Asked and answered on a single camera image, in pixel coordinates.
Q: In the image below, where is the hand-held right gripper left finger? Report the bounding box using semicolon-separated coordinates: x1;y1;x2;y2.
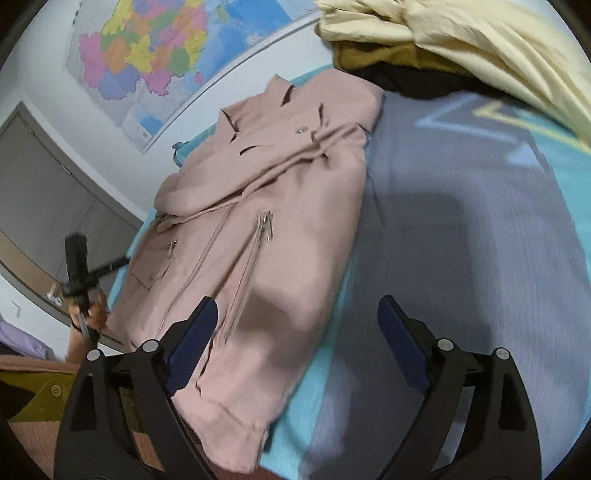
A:
53;295;220;480

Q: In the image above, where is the pink jacket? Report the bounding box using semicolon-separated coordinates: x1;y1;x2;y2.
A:
104;74;386;476

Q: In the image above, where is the black garment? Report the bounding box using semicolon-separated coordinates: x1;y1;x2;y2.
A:
358;62;509;100

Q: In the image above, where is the colourful wall map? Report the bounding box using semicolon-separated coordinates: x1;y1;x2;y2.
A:
67;0;319;153

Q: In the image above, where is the cream garment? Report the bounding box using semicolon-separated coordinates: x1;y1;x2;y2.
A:
315;0;591;155

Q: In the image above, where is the purple cloth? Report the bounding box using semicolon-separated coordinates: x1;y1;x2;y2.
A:
0;314;49;358

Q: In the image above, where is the person's left forearm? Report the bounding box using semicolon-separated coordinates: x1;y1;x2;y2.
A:
65;327;100;363

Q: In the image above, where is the person's left hand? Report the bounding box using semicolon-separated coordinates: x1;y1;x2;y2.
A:
69;291;109;330

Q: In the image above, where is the teal and grey bed sheet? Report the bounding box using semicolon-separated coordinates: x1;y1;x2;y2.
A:
124;65;591;480

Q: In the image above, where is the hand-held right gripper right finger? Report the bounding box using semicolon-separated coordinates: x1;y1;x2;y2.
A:
377;294;542;480

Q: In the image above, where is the grey wooden door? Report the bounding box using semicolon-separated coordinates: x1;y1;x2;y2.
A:
0;102;146;324

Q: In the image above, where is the mustard buttoned cloth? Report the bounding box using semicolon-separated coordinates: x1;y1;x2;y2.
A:
0;369;77;423

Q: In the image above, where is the mustard garment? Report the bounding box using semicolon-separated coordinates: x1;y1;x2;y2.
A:
333;41;467;75

